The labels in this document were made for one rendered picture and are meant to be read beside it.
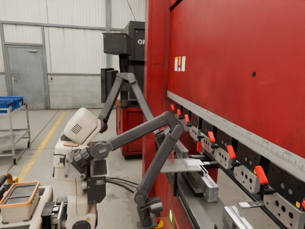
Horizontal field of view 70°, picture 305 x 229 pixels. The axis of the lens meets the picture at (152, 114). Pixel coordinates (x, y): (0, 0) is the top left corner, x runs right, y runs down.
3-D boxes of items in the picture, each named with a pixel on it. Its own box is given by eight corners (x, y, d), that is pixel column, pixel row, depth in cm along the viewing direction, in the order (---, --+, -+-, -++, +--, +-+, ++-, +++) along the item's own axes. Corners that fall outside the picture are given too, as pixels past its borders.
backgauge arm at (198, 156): (183, 166, 203) (184, 151, 200) (246, 163, 213) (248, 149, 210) (186, 170, 195) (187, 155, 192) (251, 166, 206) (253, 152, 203)
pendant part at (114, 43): (113, 107, 285) (112, 38, 267) (132, 107, 285) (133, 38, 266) (103, 115, 236) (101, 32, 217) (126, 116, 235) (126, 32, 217)
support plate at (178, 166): (155, 161, 154) (155, 159, 153) (191, 159, 158) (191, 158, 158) (160, 173, 136) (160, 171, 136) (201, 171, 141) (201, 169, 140)
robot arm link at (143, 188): (172, 121, 115) (176, 122, 104) (181, 126, 115) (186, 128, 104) (131, 194, 113) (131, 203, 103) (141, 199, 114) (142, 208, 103)
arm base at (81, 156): (71, 151, 110) (69, 161, 98) (85, 141, 110) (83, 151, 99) (83, 163, 113) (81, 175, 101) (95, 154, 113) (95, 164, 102)
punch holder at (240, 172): (233, 176, 97) (237, 141, 93) (250, 175, 98) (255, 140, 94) (253, 196, 82) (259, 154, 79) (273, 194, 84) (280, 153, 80)
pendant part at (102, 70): (110, 97, 275) (110, 67, 267) (120, 97, 274) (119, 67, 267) (100, 102, 231) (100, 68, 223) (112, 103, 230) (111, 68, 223)
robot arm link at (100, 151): (171, 106, 114) (174, 106, 104) (182, 130, 115) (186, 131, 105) (92, 144, 111) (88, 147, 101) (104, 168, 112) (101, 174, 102)
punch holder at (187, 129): (181, 126, 174) (182, 106, 170) (191, 126, 175) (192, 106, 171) (187, 132, 159) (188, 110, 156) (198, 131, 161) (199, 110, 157)
